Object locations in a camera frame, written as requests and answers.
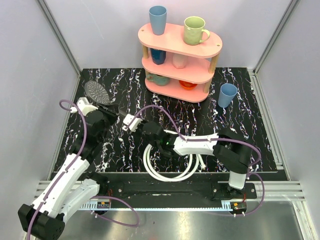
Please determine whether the green mug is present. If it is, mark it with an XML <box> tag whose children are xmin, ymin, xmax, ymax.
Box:
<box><xmin>183</xmin><ymin>16</ymin><xmax>211</xmax><ymax>46</ymax></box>

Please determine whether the blue cup on shelf top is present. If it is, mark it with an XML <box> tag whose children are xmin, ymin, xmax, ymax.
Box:
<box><xmin>149</xmin><ymin>5</ymin><xmax>167</xmax><ymax>36</ymax></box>

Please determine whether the pink faceted cup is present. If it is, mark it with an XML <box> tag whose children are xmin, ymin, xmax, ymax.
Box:
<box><xmin>172</xmin><ymin>53</ymin><xmax>188</xmax><ymax>69</ymax></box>

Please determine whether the dark blue cup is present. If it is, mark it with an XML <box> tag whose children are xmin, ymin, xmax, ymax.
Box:
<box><xmin>150</xmin><ymin>48</ymin><xmax>167</xmax><ymax>65</ymax></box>

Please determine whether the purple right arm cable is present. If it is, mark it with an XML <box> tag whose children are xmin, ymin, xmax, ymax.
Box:
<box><xmin>134</xmin><ymin>104</ymin><xmax>266</xmax><ymax>217</ymax></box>

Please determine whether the white shower hose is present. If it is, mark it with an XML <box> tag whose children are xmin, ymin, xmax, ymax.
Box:
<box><xmin>143</xmin><ymin>129</ymin><xmax>208</xmax><ymax>183</ymax></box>

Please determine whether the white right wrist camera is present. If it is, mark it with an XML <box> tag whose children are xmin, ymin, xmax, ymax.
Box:
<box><xmin>122</xmin><ymin>114</ymin><xmax>143</xmax><ymax>133</ymax></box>

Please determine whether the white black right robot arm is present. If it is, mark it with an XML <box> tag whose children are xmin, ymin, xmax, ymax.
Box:
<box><xmin>122</xmin><ymin>119</ymin><xmax>255</xmax><ymax>199</ymax></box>

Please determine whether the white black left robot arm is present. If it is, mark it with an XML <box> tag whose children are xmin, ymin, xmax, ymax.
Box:
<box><xmin>17</xmin><ymin>105</ymin><xmax>119</xmax><ymax>240</ymax></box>

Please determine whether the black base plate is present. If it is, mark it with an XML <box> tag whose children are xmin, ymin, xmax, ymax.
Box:
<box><xmin>103</xmin><ymin>172</ymin><xmax>257</xmax><ymax>209</ymax></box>

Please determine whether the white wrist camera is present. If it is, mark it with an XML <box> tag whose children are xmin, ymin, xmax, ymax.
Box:
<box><xmin>76</xmin><ymin>97</ymin><xmax>98</xmax><ymax>117</ymax></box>
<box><xmin>122</xmin><ymin>114</ymin><xmax>143</xmax><ymax>133</ymax></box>

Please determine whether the teal ceramic mug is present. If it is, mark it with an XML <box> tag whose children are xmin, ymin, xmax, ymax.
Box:
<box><xmin>146</xmin><ymin>73</ymin><xmax>170</xmax><ymax>86</ymax></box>

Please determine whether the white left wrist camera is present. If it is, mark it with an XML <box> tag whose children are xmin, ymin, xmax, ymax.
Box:
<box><xmin>76</xmin><ymin>97</ymin><xmax>98</xmax><ymax>117</ymax></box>

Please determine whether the pink three-tier shelf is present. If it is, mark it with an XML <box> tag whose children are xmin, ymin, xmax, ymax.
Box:
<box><xmin>138</xmin><ymin>23</ymin><xmax>223</xmax><ymax>103</ymax></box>

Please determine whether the blue cup on table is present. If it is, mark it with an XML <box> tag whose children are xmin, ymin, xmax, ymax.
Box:
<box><xmin>218</xmin><ymin>83</ymin><xmax>238</xmax><ymax>108</ymax></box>

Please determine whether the grey shower head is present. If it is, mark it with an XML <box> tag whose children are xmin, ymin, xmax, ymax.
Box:
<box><xmin>84</xmin><ymin>80</ymin><xmax>127</xmax><ymax>118</ymax></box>

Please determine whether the orange bowl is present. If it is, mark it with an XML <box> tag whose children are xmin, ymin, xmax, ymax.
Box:
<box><xmin>179</xmin><ymin>80</ymin><xmax>197</xmax><ymax>90</ymax></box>

